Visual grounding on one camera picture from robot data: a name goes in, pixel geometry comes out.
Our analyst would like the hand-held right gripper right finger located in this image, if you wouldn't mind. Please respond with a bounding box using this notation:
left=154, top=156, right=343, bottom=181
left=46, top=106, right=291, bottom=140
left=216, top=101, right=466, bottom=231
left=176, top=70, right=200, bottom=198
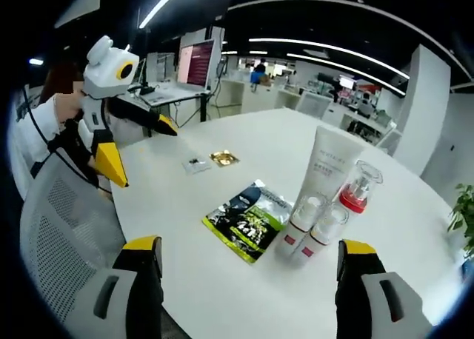
left=335, top=238, right=433, bottom=339

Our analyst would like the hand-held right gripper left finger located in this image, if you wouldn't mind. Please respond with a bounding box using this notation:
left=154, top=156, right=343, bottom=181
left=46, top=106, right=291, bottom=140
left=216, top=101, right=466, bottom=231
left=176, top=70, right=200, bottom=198
left=72, top=235, right=165, bottom=339

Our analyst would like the small clear cap skincare bottle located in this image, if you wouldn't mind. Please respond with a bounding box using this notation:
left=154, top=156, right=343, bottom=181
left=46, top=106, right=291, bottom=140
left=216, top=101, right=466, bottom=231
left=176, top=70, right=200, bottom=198
left=274, top=193, right=327, bottom=258
left=296, top=202, right=350, bottom=269

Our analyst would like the small clear skincare sachet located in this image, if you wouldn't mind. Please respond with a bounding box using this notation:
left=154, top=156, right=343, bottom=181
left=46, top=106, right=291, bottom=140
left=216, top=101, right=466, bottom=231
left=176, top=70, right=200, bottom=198
left=181, top=155, right=213, bottom=176

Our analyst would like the gold skincare sachet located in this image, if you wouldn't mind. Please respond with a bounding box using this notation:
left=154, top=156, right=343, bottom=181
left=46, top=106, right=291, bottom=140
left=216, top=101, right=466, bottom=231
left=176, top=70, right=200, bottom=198
left=208, top=150, right=241, bottom=169

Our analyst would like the red collar skincare pump bottle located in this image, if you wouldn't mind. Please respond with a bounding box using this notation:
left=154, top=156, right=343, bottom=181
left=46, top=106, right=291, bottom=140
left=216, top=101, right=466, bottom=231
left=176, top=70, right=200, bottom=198
left=338, top=159, right=384, bottom=215

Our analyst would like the green silver skincare sachet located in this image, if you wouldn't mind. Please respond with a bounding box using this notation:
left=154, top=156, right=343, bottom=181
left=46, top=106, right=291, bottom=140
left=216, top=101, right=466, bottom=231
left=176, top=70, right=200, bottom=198
left=201, top=181, right=295, bottom=265

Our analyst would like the white skincare tube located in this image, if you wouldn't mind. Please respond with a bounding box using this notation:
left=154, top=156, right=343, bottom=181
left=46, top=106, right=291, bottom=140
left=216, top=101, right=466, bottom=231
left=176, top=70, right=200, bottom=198
left=295, top=125, right=367, bottom=231

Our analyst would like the person's left hand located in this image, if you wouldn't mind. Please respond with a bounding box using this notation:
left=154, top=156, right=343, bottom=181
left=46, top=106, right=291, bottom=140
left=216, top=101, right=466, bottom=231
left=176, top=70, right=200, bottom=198
left=58, top=118, right=101, bottom=187

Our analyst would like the white standing desk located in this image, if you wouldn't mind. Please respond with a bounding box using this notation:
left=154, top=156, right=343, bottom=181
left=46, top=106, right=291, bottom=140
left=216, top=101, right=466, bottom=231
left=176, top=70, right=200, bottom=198
left=138, top=81, right=213, bottom=138

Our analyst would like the black tripod stand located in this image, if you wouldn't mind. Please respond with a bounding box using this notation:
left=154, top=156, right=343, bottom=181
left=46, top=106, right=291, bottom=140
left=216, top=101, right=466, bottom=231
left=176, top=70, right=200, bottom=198
left=137, top=5, right=150, bottom=92

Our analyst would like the person in white coat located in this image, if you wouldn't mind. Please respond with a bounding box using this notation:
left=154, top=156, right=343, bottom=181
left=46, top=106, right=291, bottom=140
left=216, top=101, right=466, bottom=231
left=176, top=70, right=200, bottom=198
left=21, top=88, right=113, bottom=195

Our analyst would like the grey mesh office chair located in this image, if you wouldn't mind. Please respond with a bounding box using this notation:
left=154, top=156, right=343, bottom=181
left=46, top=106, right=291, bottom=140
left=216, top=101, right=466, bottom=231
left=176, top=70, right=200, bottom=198
left=19, top=160, right=166, bottom=339

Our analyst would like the straight ceiling light strip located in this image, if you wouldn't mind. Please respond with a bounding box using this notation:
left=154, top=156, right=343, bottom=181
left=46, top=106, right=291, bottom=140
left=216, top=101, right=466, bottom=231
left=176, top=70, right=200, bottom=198
left=138, top=0, right=190, bottom=30

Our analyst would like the potted green plant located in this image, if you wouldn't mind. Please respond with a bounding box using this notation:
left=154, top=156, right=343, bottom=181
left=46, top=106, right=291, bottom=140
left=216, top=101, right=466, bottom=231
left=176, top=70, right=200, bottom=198
left=446, top=182, right=474, bottom=259

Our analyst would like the white office chair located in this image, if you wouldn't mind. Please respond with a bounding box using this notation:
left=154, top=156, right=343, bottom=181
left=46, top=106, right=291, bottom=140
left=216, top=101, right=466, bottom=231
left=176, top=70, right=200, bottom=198
left=297, top=90, right=333, bottom=121

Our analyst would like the curved ceiling light strip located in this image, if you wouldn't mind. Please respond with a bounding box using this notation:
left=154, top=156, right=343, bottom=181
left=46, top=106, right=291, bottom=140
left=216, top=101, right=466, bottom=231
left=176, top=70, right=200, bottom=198
left=247, top=38, right=401, bottom=78
left=287, top=53, right=410, bottom=95

